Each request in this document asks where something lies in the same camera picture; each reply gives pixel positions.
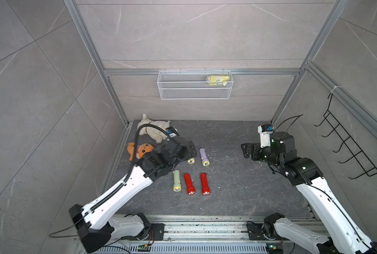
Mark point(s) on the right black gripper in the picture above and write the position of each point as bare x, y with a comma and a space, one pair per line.
255, 147

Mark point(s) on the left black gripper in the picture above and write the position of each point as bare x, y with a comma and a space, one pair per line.
187, 155

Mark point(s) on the purple flashlight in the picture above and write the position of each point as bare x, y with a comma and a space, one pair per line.
191, 161
204, 158

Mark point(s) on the green flashlight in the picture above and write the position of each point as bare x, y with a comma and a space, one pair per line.
177, 187

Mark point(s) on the red flashlight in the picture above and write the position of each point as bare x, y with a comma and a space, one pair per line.
189, 184
205, 186

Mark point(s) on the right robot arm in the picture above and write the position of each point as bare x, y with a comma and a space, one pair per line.
277, 150

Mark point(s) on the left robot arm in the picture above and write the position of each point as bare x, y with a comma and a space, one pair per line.
95, 221

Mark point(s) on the white plush dog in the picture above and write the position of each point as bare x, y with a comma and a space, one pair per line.
153, 133

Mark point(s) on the orange plush toy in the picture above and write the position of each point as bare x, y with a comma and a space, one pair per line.
140, 151

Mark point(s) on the yellow item in basket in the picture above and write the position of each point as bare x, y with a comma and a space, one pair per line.
218, 80

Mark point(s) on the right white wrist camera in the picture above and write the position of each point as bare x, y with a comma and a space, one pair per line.
264, 133

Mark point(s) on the white wire wall basket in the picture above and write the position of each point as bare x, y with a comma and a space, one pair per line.
191, 85

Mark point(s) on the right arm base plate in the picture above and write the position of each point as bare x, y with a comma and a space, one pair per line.
262, 231

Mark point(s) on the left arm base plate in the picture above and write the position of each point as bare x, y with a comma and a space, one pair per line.
155, 233

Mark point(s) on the black wall hook rack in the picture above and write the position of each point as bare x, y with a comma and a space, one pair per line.
366, 166

